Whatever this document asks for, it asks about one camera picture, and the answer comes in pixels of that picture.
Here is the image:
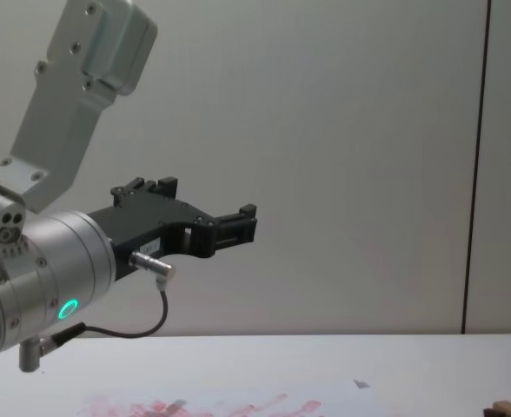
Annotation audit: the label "plain pale wall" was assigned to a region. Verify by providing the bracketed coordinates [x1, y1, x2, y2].
[0, 0, 511, 344]

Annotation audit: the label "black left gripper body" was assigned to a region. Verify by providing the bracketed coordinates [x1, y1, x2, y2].
[87, 195, 204, 283]

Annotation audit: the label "thin dark cable silver plugs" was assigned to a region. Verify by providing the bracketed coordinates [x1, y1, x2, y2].
[17, 250, 178, 374]

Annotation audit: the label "white table cloth red stains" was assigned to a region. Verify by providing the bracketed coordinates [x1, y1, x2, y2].
[0, 333, 511, 417]

